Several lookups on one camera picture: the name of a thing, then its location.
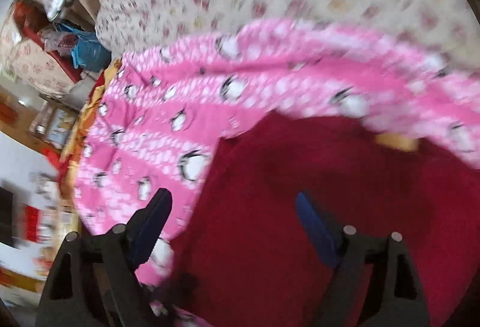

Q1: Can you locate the yellow printed blanket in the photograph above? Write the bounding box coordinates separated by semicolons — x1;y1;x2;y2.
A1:
59;59;125;202

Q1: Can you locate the pale floral cloth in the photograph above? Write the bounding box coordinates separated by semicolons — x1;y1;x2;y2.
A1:
0;26;77;99

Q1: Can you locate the red wooden furniture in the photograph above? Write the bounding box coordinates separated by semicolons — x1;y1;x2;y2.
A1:
12;0;85;84

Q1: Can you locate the blue plastic bag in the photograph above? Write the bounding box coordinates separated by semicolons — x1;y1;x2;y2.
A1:
56;22;112;69

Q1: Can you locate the clear plastic bag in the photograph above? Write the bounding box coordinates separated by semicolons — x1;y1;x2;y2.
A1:
40;28;76;50

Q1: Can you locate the dark red sweater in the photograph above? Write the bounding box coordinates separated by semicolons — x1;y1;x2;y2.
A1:
165;111;480;327

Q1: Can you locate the silver metal pot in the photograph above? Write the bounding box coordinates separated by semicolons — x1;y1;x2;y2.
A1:
45;0;74;22

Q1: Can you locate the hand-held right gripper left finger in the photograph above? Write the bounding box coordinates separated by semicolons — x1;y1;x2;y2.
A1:
35;187;174;327

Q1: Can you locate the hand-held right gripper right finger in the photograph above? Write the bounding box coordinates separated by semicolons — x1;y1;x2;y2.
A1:
294;191;431;327

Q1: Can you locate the pink penguin print blanket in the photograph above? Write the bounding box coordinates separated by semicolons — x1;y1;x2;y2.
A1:
73;19;480;327

